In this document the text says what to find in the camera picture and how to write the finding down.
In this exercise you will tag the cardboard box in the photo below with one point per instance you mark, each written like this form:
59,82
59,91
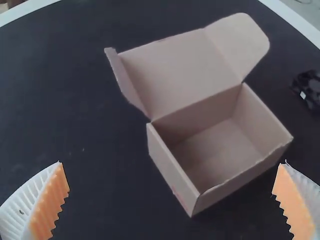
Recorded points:
212,150

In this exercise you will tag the black mat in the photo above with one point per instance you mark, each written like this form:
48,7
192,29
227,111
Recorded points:
62,100

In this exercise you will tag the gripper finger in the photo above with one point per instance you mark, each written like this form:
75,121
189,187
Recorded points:
300,207
27,212

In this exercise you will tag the black square fan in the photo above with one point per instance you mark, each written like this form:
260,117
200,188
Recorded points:
310,90

